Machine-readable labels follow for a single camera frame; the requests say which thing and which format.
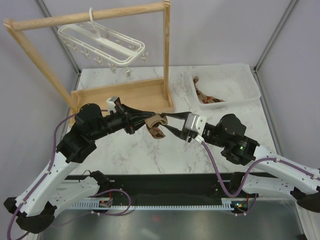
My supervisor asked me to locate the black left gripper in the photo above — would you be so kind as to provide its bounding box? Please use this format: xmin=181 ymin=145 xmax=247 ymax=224
xmin=90 ymin=103 xmax=157 ymax=141

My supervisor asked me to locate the argyle sock beige orange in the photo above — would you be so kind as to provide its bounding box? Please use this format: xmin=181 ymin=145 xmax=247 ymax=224
xmin=145 ymin=113 xmax=168 ymax=139

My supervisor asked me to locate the white plastic clip hanger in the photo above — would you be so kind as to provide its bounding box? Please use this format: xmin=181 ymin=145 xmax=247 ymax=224
xmin=58 ymin=7 xmax=148 ymax=77

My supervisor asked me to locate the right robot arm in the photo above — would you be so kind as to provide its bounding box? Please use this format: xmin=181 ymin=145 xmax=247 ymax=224
xmin=161 ymin=112 xmax=320 ymax=213

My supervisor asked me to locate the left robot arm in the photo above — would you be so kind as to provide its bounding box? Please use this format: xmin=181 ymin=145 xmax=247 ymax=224
xmin=4 ymin=100 xmax=155 ymax=234

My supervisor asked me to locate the wooden hanger stand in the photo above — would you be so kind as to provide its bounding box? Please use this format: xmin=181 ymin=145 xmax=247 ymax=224
xmin=3 ymin=0 xmax=174 ymax=114

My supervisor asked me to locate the white perforated plastic basket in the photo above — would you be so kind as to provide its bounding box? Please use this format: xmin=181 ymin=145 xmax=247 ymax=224
xmin=184 ymin=63 xmax=261 ymax=109

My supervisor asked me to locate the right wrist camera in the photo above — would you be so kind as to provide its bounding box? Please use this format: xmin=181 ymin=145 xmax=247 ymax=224
xmin=184 ymin=113 xmax=207 ymax=130

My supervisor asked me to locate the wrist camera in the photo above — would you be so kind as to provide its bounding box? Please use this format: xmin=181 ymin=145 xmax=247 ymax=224
xmin=106 ymin=96 xmax=122 ymax=113
xmin=184 ymin=113 xmax=207 ymax=130

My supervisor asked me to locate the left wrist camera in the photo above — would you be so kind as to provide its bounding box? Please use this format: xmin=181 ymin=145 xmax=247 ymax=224
xmin=106 ymin=96 xmax=122 ymax=113

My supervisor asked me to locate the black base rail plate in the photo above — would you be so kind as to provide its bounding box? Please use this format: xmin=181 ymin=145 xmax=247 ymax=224
xmin=59 ymin=171 xmax=278 ymax=207

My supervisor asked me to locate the white cable duct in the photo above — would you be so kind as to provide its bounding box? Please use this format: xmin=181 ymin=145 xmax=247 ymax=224
xmin=68 ymin=198 xmax=234 ymax=211

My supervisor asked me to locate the aluminium frame post left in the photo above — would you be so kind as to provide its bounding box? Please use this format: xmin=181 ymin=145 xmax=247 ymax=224
xmin=34 ymin=0 xmax=82 ymax=77

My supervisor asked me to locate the aluminium frame post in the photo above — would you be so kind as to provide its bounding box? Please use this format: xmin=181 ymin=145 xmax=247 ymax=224
xmin=252 ymin=0 xmax=300 ymax=75
xmin=34 ymin=0 xmax=82 ymax=77

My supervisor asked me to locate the aluminium frame post right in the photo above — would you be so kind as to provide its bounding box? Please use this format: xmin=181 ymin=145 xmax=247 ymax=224
xmin=252 ymin=0 xmax=300 ymax=75

